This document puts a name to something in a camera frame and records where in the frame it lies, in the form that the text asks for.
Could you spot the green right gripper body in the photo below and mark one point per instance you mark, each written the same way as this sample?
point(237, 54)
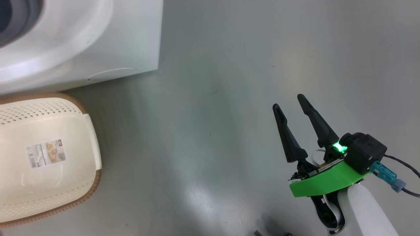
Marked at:
point(321, 182)

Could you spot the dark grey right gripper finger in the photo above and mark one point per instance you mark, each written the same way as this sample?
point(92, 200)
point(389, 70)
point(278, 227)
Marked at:
point(323, 131)
point(292, 144)

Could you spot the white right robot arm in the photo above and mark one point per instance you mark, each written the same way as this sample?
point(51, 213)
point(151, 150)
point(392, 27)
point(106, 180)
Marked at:
point(367, 213)

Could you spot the white front-load washing machine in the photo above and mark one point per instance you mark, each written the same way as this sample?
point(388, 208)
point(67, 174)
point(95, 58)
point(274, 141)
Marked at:
point(131, 32)

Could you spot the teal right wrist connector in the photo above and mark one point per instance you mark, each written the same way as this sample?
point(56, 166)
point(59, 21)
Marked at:
point(385, 173)

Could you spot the cream perforated laundry basket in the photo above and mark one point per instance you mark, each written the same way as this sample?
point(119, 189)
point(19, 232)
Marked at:
point(65, 196)

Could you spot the paper basket label sticker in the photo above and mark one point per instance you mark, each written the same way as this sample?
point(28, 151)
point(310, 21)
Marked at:
point(46, 154)

